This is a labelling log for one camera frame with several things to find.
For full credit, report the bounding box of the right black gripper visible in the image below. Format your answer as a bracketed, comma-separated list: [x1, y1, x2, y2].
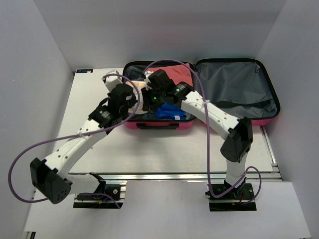
[141, 86, 165, 112]

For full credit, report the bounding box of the orange tissue pack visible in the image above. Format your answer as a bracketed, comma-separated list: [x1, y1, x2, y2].
[126, 81, 147, 114]

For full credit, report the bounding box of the salmon pink garment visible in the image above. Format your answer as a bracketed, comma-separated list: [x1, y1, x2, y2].
[164, 65, 193, 86]

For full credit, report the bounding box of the royal blue towel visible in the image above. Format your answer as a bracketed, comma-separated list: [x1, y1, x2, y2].
[155, 103, 186, 120]

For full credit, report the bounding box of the pink hard-shell suitcase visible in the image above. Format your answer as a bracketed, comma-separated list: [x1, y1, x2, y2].
[118, 58, 282, 130]

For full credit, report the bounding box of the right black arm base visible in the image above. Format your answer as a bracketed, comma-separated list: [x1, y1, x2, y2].
[205, 182, 257, 212]

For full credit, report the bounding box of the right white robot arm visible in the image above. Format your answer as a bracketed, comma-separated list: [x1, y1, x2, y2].
[143, 69, 253, 199]

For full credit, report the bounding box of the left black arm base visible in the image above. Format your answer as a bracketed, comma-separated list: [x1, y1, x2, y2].
[73, 173, 126, 209]

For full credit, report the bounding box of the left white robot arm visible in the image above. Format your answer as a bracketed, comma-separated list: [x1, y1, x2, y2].
[30, 84, 139, 204]

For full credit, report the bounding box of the blue label sticker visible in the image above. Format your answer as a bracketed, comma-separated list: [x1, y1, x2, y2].
[75, 69, 93, 74]

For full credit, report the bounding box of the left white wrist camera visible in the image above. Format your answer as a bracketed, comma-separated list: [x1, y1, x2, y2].
[102, 69, 123, 92]

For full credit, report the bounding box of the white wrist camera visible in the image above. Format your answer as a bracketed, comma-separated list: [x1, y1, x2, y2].
[102, 69, 123, 92]
[141, 71, 154, 90]

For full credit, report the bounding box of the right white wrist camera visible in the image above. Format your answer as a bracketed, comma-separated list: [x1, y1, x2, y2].
[141, 71, 154, 90]

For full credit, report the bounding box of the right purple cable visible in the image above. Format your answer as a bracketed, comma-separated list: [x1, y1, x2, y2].
[140, 59, 262, 205]

